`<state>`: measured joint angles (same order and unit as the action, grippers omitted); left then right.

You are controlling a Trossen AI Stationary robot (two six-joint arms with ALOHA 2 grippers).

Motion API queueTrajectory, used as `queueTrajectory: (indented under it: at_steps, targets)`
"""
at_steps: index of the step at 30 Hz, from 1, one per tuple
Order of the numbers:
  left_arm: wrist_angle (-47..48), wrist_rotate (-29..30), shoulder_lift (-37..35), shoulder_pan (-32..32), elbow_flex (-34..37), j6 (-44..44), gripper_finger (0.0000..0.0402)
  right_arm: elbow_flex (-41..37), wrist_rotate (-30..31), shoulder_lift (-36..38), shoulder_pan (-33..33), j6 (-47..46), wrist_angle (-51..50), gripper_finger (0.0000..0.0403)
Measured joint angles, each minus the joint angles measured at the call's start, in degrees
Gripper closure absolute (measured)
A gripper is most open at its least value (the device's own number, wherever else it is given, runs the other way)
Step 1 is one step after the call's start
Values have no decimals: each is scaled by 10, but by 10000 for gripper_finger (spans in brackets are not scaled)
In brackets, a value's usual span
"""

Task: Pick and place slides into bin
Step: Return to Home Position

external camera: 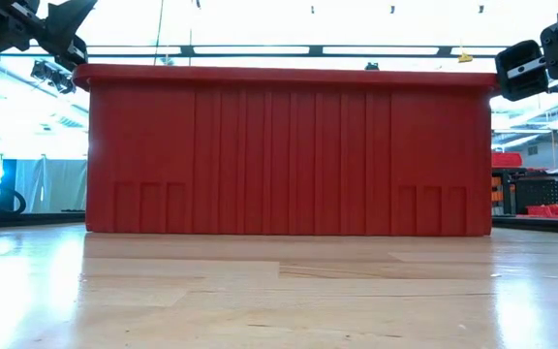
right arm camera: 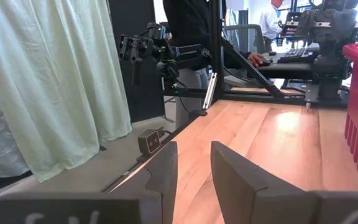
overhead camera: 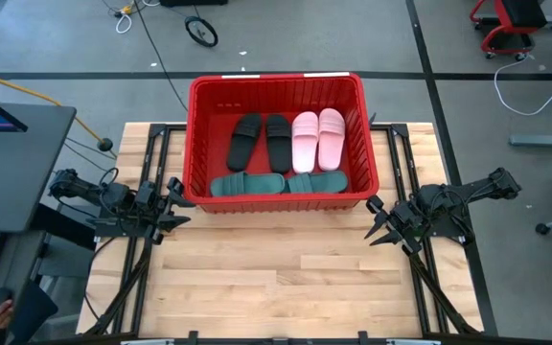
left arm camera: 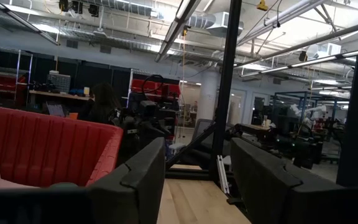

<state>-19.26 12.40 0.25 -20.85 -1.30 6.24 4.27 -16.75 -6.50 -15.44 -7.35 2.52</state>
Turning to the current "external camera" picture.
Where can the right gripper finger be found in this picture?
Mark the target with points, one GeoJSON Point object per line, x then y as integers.
{"type": "Point", "coordinates": [521, 70]}

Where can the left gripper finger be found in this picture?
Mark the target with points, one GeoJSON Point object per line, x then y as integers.
{"type": "Point", "coordinates": [68, 19]}
{"type": "Point", "coordinates": [73, 59]}

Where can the red storage bin on shelf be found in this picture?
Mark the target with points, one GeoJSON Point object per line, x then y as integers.
{"type": "Point", "coordinates": [505, 160]}

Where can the red plastic bin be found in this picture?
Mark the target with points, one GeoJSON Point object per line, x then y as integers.
{"type": "Point", "coordinates": [288, 155]}

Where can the black ceiling fixture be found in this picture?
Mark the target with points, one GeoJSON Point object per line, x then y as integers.
{"type": "Point", "coordinates": [53, 75]}

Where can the small yellow hanging tag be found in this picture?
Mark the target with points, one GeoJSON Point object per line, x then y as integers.
{"type": "Point", "coordinates": [465, 58]}

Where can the black pegboard shelf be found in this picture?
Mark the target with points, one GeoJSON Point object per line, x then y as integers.
{"type": "Point", "coordinates": [543, 191]}

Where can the grey curtain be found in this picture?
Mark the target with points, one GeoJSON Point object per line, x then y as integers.
{"type": "Point", "coordinates": [51, 186]}

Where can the red plastic parts pile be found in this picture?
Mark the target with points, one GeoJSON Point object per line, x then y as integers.
{"type": "Point", "coordinates": [552, 211]}

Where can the black overhead crossbar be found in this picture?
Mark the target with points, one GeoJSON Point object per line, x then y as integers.
{"type": "Point", "coordinates": [318, 50]}

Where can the black aluminium table frame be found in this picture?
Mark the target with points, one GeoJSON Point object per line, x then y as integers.
{"type": "Point", "coordinates": [526, 224]}

